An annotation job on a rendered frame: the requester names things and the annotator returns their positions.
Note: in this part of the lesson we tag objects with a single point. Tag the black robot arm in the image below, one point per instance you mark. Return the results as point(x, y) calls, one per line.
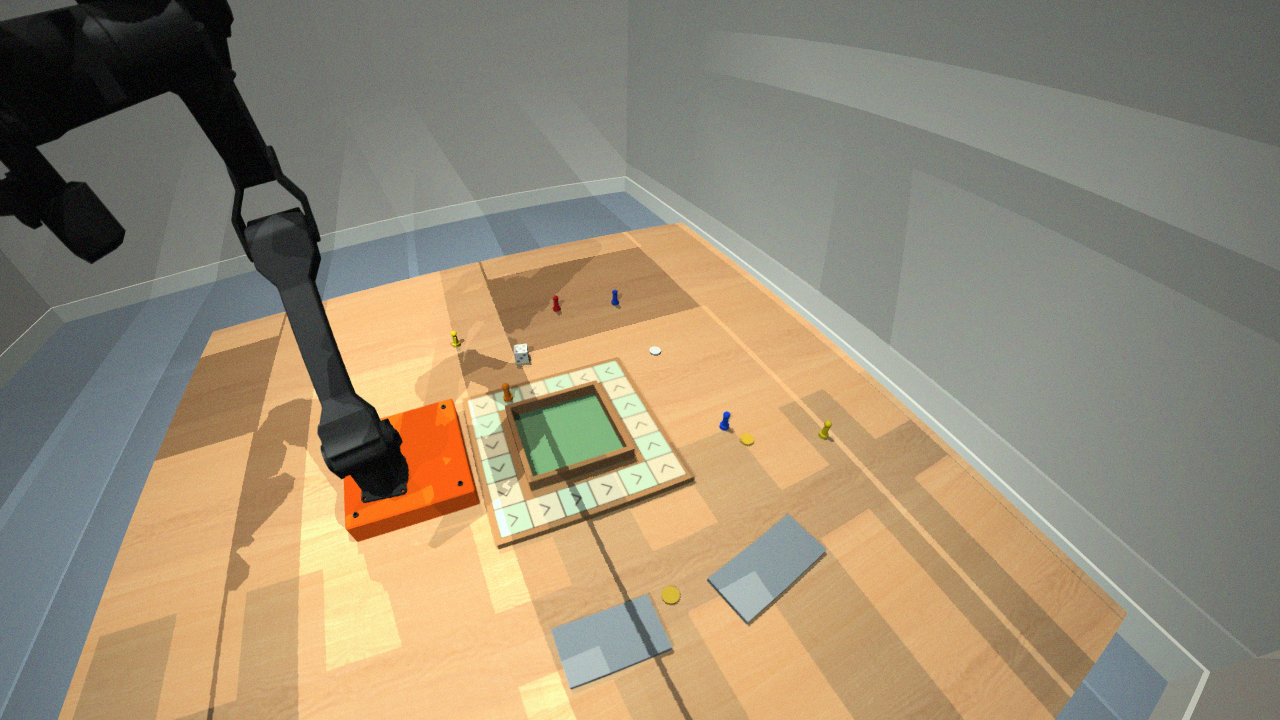
point(181, 46)

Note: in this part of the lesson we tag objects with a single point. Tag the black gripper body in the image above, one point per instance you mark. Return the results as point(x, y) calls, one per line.
point(59, 70)

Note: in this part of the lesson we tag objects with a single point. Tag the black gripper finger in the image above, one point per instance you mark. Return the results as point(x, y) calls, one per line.
point(10, 204)

